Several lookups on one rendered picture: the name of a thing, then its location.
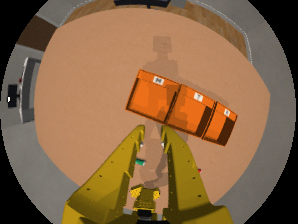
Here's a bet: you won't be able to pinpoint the orange bins in a row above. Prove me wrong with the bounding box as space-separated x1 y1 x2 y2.
125 69 238 147

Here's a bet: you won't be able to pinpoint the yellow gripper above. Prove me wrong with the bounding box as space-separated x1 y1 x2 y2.
61 125 234 224

